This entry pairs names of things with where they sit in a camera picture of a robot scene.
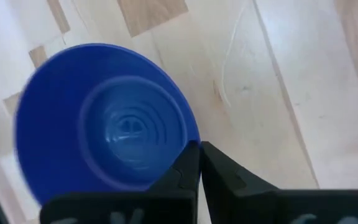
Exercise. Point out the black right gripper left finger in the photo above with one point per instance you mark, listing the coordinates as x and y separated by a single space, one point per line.
172 199

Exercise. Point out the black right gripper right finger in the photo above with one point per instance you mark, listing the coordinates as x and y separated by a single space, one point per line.
244 199

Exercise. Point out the blue plastic mini bowl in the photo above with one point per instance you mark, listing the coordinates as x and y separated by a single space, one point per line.
73 130

